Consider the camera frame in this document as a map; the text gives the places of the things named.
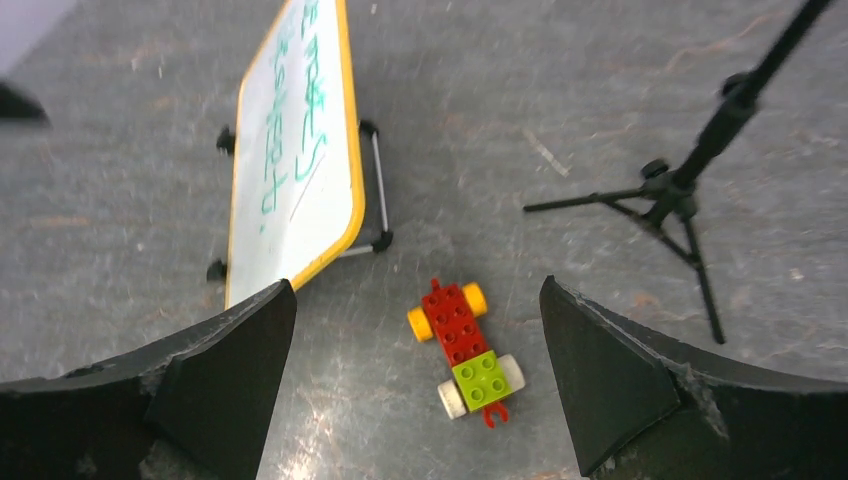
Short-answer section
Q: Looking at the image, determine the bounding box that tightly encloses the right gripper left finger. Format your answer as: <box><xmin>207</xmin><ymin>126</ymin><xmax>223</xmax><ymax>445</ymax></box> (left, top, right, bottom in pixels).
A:
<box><xmin>1</xmin><ymin>280</ymin><xmax>297</xmax><ymax>479</ymax></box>

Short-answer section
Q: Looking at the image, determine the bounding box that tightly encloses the red toy brick car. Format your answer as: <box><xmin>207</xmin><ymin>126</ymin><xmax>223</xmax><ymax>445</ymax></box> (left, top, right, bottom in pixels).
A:
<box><xmin>407</xmin><ymin>278</ymin><xmax>526</xmax><ymax>429</ymax></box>

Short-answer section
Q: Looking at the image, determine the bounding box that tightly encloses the yellow framed whiteboard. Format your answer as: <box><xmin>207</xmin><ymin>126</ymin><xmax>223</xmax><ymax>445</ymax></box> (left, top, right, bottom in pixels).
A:
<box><xmin>207</xmin><ymin>1</ymin><xmax>393</xmax><ymax>308</ymax></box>

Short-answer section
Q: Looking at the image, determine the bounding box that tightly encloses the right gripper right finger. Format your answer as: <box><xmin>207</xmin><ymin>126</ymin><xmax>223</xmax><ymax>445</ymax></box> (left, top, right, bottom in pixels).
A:
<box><xmin>539</xmin><ymin>277</ymin><xmax>847</xmax><ymax>479</ymax></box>

